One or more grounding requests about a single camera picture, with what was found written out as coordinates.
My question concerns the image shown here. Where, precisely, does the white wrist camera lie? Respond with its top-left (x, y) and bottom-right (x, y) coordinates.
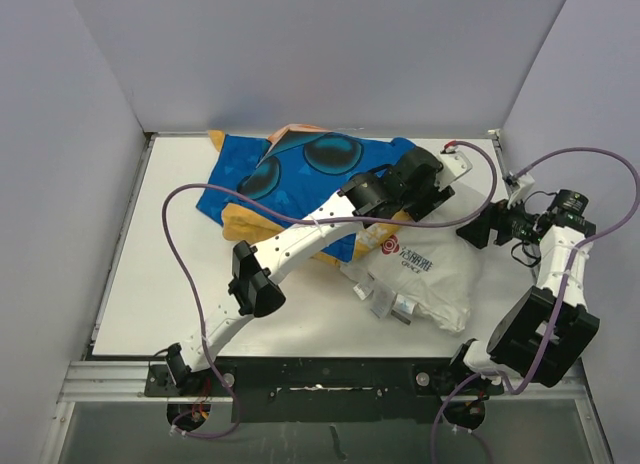
top-left (504, 173), bottom-right (535, 209)
top-left (436, 145), bottom-right (473, 190)

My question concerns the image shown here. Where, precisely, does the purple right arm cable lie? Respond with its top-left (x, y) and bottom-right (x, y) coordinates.
top-left (432, 146), bottom-right (640, 464)

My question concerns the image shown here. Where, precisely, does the aluminium frame rail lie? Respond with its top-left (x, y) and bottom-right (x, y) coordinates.
top-left (43, 359), bottom-right (612, 463)

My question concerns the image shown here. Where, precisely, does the white pillow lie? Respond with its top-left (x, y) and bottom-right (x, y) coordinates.
top-left (341, 226), bottom-right (483, 335)

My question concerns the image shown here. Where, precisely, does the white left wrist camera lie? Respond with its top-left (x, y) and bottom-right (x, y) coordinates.
top-left (436, 145), bottom-right (473, 190)

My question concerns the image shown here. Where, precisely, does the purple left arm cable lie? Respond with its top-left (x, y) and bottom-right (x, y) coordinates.
top-left (160, 139), bottom-right (498, 439)

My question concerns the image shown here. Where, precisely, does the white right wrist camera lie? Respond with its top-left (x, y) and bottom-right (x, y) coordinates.
top-left (504, 173), bottom-right (535, 209)

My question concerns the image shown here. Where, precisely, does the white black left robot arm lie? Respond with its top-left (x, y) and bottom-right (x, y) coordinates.
top-left (165, 147), bottom-right (472, 395)

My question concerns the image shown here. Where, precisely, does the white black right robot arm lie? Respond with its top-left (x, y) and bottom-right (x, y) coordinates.
top-left (445, 189), bottom-right (600, 393)

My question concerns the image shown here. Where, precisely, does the blue yellow Mickey pillowcase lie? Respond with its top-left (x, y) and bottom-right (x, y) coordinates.
top-left (196, 124), bottom-right (415, 244)

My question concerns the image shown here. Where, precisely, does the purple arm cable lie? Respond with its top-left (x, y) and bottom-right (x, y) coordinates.
top-left (432, 146), bottom-right (640, 464)
top-left (160, 139), bottom-right (498, 439)

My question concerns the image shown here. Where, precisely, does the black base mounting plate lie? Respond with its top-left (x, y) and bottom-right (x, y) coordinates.
top-left (143, 351), bottom-right (505, 433)

